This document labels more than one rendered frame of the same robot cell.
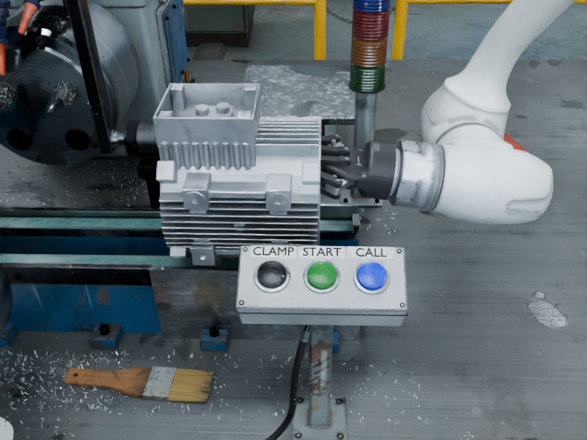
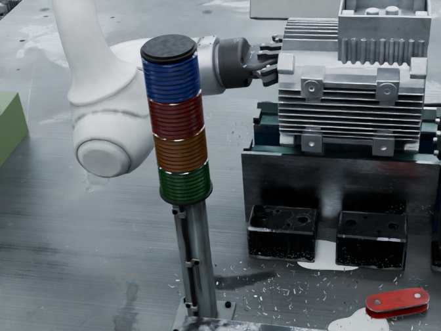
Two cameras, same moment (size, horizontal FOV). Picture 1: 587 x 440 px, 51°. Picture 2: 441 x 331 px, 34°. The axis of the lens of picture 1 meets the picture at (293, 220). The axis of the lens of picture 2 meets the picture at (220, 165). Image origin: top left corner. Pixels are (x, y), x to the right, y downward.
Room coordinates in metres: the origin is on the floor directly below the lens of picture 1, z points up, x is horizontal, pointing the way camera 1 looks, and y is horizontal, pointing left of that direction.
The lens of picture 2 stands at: (1.66, 0.05, 1.54)
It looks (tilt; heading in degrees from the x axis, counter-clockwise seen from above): 35 degrees down; 192
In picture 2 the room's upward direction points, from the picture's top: 5 degrees counter-clockwise
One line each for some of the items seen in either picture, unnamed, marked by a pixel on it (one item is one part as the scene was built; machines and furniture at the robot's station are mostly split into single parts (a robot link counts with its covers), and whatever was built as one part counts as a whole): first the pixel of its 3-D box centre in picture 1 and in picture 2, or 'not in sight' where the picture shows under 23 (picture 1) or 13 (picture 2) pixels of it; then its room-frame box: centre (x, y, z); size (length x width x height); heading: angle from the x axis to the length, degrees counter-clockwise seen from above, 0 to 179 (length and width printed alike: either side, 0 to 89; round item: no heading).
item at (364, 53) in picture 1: (369, 47); (180, 142); (1.00, -0.13, 1.10); 0.06 x 0.06 x 0.04
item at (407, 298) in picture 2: not in sight; (397, 303); (0.95, 0.13, 0.81); 0.09 x 0.03 x 0.02; 107
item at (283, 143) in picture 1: (246, 187); (352, 84); (0.71, 0.06, 1.02); 0.20 x 0.19 x 0.19; 87
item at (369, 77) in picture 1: (367, 73); (184, 174); (1.00, -0.13, 1.05); 0.06 x 0.06 x 0.04
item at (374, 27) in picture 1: (370, 21); (176, 108); (1.00, -0.13, 1.14); 0.06 x 0.06 x 0.04
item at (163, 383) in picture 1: (138, 381); not in sight; (0.55, 0.22, 0.80); 0.21 x 0.05 x 0.01; 83
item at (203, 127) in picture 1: (211, 125); (383, 25); (0.71, 0.10, 1.11); 0.12 x 0.11 x 0.07; 87
